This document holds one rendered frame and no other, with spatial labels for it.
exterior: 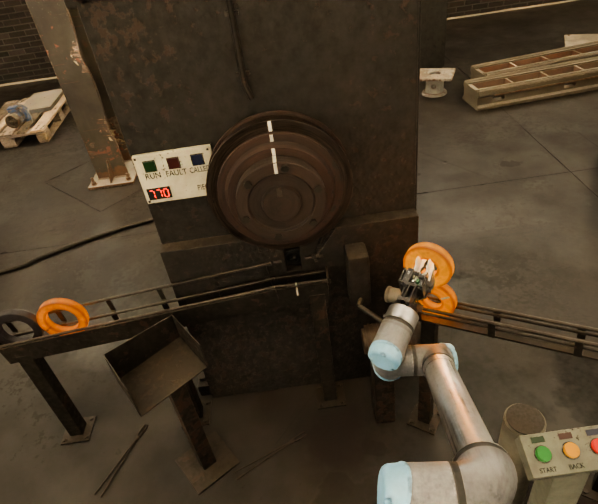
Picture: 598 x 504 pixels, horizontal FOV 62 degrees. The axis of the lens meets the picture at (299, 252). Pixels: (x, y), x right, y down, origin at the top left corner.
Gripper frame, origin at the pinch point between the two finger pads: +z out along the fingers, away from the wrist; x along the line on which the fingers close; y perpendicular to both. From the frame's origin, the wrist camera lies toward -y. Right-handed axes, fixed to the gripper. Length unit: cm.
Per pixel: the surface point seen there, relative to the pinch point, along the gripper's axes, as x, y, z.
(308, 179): 34.5, 27.8, 0.1
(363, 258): 26.4, -14.3, 4.3
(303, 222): 37.7, 13.5, -5.5
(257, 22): 54, 62, 25
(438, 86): 114, -177, 321
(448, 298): -5.3, -19.2, 0.1
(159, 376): 75, -15, -62
